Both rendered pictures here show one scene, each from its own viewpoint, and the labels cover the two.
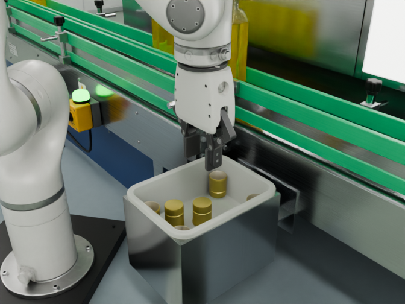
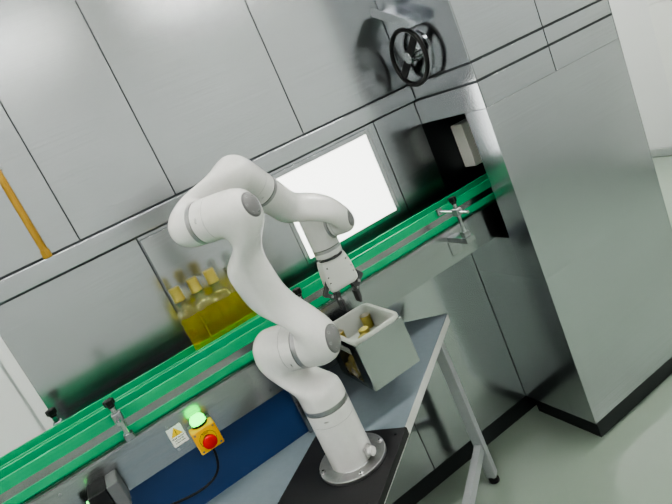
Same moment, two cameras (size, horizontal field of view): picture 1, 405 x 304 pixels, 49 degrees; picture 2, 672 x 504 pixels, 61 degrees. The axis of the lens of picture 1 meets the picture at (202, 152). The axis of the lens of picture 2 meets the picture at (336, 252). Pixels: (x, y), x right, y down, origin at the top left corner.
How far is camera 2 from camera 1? 1.56 m
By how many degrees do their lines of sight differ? 68
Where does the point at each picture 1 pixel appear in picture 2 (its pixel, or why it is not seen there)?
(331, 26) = (283, 252)
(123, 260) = not seen: hidden behind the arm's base
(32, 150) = (312, 371)
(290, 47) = not seen: hidden behind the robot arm
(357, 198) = (381, 279)
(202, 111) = (349, 271)
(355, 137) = (360, 260)
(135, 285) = (376, 420)
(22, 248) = (358, 430)
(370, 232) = (394, 287)
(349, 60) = (301, 259)
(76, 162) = not seen: outside the picture
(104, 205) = (281, 468)
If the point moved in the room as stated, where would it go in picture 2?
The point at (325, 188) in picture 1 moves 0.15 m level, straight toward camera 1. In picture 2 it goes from (368, 291) to (406, 284)
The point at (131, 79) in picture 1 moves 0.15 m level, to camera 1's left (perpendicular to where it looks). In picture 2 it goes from (232, 359) to (213, 388)
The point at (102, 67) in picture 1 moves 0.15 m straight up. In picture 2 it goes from (189, 387) to (164, 343)
